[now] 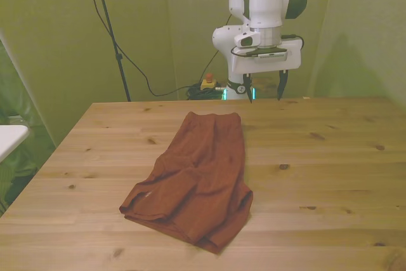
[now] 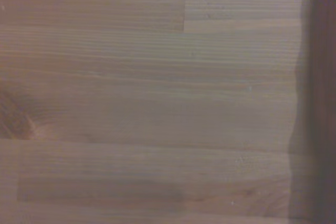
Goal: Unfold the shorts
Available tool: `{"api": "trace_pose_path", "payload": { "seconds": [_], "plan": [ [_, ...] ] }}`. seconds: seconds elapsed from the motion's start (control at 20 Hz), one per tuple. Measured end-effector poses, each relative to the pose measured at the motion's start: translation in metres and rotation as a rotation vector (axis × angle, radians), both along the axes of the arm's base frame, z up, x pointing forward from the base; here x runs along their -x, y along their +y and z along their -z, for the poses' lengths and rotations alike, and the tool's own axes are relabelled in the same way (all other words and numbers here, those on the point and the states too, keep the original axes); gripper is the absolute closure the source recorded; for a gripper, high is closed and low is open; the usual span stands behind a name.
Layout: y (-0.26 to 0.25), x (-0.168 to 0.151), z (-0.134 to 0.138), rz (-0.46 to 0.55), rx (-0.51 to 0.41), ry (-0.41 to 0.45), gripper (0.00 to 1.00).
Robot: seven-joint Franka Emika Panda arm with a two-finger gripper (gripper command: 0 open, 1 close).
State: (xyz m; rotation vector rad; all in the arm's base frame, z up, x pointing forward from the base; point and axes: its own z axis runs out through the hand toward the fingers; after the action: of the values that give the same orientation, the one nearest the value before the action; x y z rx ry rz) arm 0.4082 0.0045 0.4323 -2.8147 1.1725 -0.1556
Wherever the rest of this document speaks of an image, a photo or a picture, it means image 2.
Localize rust red shorts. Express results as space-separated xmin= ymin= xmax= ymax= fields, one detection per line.
xmin=287 ymin=0 xmax=336 ymax=224

